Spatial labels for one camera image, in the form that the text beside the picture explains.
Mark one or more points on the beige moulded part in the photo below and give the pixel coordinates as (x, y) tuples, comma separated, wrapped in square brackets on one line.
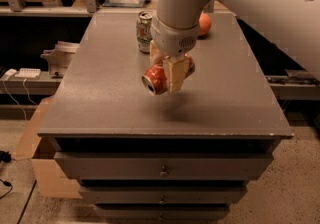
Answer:
[(59, 57)]

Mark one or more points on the orange fruit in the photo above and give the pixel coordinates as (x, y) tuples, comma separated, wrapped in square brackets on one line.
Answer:
[(204, 24)]

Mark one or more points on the bottom grey drawer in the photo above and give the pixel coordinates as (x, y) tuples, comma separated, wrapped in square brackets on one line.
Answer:
[(168, 212)]

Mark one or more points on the clear plastic bag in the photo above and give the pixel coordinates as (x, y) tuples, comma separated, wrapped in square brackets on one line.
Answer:
[(124, 3)]

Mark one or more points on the grey drawer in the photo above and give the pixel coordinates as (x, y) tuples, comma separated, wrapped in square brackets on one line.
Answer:
[(162, 195), (162, 166), (168, 212)]

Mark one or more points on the red coke can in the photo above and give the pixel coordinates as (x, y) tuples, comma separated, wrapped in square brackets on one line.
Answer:
[(154, 79)]

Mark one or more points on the green white soda can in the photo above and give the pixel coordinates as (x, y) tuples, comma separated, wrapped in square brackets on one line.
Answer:
[(143, 34)]

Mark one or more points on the middle grey drawer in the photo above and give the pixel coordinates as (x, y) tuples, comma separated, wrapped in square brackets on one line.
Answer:
[(162, 195)]

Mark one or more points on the grey drawer cabinet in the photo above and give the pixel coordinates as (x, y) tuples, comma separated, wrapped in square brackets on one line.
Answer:
[(225, 107)]

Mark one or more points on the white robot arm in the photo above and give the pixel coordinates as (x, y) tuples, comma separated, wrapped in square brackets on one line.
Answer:
[(293, 25)]

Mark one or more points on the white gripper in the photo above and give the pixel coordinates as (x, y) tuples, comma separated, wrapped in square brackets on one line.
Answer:
[(170, 40)]

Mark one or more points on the cardboard box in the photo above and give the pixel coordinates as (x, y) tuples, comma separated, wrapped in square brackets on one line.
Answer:
[(51, 180)]

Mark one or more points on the top grey drawer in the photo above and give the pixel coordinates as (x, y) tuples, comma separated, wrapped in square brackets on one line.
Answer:
[(162, 166)]

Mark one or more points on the white power strip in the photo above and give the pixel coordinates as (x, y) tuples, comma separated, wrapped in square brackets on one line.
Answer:
[(28, 73)]

